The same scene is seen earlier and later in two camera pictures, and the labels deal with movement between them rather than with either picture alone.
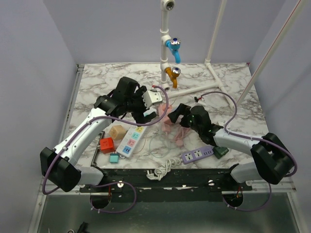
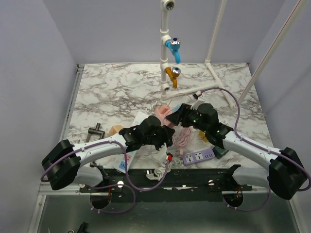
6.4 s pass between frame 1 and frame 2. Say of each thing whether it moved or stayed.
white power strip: moved
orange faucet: stayed
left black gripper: moved
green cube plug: stayed
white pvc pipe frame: stayed
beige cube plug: stayed
